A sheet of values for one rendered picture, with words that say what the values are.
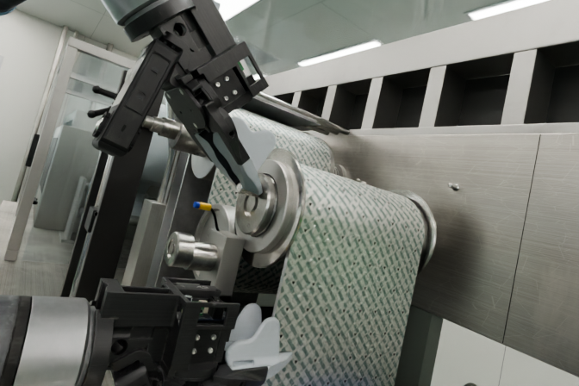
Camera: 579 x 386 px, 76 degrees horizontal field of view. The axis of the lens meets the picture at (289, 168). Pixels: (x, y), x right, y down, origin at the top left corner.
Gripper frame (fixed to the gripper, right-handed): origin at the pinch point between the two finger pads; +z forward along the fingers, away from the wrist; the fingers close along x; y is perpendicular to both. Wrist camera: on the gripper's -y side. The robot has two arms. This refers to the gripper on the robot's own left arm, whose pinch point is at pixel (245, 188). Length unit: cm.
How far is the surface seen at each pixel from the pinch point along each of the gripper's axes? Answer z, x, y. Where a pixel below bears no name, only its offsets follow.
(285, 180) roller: 1.2, -3.0, 3.4
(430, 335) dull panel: 39.2, -3.2, 11.6
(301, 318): 14.6, -4.9, -4.6
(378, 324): 25.5, -4.9, 3.5
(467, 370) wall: 266, 101, 103
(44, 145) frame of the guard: -12, 97, -11
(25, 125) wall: -34, 552, -6
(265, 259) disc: 7.8, -1.6, -3.2
